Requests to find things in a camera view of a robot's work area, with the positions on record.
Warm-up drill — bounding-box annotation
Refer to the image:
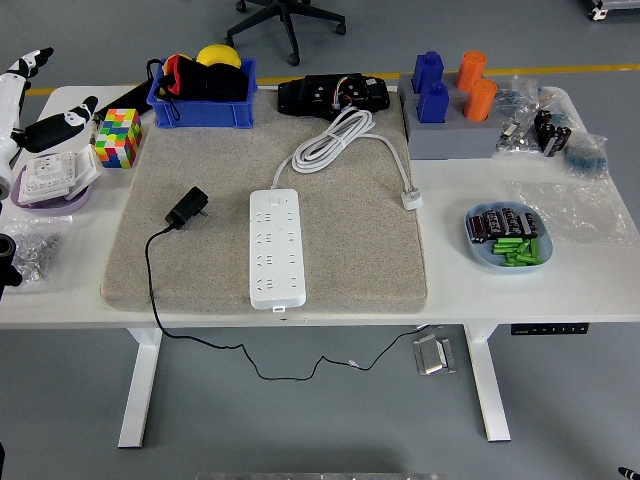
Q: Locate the metal foot pedal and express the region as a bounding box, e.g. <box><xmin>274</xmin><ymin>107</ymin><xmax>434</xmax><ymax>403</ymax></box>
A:
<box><xmin>411</xmin><ymin>335</ymin><xmax>457</xmax><ymax>376</ymax></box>

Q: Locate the yellow ball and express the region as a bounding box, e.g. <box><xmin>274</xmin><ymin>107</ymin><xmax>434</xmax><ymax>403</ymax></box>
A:
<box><xmin>194</xmin><ymin>43</ymin><xmax>242</xmax><ymax>69</ymax></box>

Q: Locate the clear bag of metal parts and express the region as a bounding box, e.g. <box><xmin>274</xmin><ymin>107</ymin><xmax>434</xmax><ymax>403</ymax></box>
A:
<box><xmin>492</xmin><ymin>117</ymin><xmax>541</xmax><ymax>161</ymax></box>

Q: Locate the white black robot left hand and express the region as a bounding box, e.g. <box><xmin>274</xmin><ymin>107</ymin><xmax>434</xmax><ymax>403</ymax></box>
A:
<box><xmin>0</xmin><ymin>47</ymin><xmax>100</xmax><ymax>174</ymax></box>

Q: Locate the grey-brown mat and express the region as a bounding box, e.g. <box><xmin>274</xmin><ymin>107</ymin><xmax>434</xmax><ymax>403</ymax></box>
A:
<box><xmin>99</xmin><ymin>87</ymin><xmax>429</xmax><ymax>315</ymax></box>

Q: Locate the empty clear plastic bag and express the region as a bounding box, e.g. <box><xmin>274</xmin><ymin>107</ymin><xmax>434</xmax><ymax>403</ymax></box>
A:
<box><xmin>509</xmin><ymin>179</ymin><xmax>640</xmax><ymax>246</ymax></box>

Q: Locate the white wall socket panel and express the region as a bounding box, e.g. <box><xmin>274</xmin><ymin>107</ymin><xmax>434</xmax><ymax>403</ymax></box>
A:
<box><xmin>64</xmin><ymin>144</ymin><xmax>101</xmax><ymax>200</ymax></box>
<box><xmin>17</xmin><ymin>152</ymin><xmax>79</xmax><ymax>205</ymax></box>

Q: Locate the white power strip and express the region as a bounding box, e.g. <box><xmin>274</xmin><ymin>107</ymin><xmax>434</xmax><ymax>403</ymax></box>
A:
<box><xmin>248</xmin><ymin>188</ymin><xmax>307</xmax><ymax>314</ymax></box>

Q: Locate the multicolour puzzle cube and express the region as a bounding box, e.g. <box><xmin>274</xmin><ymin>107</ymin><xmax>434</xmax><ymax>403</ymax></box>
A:
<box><xmin>93</xmin><ymin>108</ymin><xmax>144</xmax><ymax>170</ymax></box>

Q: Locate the purple tray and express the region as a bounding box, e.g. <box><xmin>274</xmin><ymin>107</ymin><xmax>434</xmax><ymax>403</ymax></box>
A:
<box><xmin>9</xmin><ymin>164</ymin><xmax>94</xmax><ymax>217</ymax></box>

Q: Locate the orange cylinder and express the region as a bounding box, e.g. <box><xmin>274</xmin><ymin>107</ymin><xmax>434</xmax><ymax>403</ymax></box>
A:
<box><xmin>462</xmin><ymin>78</ymin><xmax>498</xmax><ymax>122</ymax></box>
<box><xmin>454</xmin><ymin>50</ymin><xmax>488</xmax><ymax>92</ymax></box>

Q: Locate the blue plastic bin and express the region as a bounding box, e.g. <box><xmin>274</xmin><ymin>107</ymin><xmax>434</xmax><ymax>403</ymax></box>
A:
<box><xmin>145</xmin><ymin>58</ymin><xmax>258</xmax><ymax>130</ymax></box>

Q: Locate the light blue tray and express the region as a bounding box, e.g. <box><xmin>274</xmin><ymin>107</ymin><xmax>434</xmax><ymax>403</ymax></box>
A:
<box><xmin>463</xmin><ymin>200</ymin><xmax>554</xmax><ymax>275</ymax></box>

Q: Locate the clear bag of blue parts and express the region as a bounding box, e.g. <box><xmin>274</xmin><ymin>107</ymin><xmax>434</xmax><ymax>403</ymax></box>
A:
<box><xmin>494</xmin><ymin>74</ymin><xmax>541</xmax><ymax>121</ymax></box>
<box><xmin>560</xmin><ymin>132</ymin><xmax>610</xmax><ymax>181</ymax></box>

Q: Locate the green cylinder pile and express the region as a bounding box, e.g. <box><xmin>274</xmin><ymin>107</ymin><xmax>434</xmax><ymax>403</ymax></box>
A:
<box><xmin>491</xmin><ymin>237</ymin><xmax>541</xmax><ymax>266</ymax></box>

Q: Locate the clear bag of metal nuts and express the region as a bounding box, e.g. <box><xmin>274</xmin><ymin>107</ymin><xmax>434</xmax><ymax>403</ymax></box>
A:
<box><xmin>0</xmin><ymin>214</ymin><xmax>74</xmax><ymax>294</ymax></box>

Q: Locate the black red cloth bag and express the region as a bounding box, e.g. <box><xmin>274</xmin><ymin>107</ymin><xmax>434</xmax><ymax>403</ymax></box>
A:
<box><xmin>144</xmin><ymin>53</ymin><xmax>251</xmax><ymax>121</ymax></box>

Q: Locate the grey block holder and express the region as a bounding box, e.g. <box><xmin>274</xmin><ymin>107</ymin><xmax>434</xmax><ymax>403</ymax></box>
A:
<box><xmin>397</xmin><ymin>72</ymin><xmax>504</xmax><ymax>161</ymax></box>

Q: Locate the black desk control panel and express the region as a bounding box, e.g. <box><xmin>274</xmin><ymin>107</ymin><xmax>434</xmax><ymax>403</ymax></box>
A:
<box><xmin>509</xmin><ymin>323</ymin><xmax>590</xmax><ymax>336</ymax></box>

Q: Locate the black flat box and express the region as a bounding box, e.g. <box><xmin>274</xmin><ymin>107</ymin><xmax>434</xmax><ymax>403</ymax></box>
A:
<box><xmin>91</xmin><ymin>78</ymin><xmax>156</xmax><ymax>131</ymax></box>

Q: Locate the white power strip cable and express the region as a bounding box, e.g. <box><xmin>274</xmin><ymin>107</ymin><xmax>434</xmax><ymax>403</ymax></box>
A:
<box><xmin>271</xmin><ymin>108</ymin><xmax>425</xmax><ymax>211</ymax></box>

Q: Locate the white table leg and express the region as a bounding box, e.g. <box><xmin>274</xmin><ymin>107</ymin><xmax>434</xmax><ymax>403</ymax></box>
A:
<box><xmin>117</xmin><ymin>327</ymin><xmax>164</xmax><ymax>449</ymax></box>
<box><xmin>462</xmin><ymin>323</ymin><xmax>512</xmax><ymax>444</ymax></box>

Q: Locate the black electronic device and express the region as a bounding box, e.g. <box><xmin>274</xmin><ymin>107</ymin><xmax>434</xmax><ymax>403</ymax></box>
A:
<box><xmin>276</xmin><ymin>72</ymin><xmax>390</xmax><ymax>121</ymax></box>

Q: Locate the black plug adapter with cord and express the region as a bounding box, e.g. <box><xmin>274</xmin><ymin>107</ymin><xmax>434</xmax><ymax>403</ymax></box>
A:
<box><xmin>143</xmin><ymin>185</ymin><xmax>426</xmax><ymax>381</ymax></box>

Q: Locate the blue bottle block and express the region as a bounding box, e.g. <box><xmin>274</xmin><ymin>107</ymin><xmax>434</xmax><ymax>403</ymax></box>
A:
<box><xmin>410</xmin><ymin>50</ymin><xmax>445</xmax><ymax>95</ymax></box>
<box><xmin>417</xmin><ymin>81</ymin><xmax>450</xmax><ymax>124</ymax></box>

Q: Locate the white wheeled cart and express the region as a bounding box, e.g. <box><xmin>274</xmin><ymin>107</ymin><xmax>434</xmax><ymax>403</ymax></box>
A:
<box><xmin>582</xmin><ymin>0</ymin><xmax>640</xmax><ymax>22</ymax></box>

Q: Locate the bag of black capacitors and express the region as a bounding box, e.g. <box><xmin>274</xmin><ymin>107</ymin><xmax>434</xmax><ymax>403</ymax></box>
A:
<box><xmin>532</xmin><ymin>87</ymin><xmax>574</xmax><ymax>159</ymax></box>

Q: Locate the black office chair base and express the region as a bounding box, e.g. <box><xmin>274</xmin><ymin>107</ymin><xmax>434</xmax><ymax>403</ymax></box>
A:
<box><xmin>224</xmin><ymin>0</ymin><xmax>347</xmax><ymax>67</ymax></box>

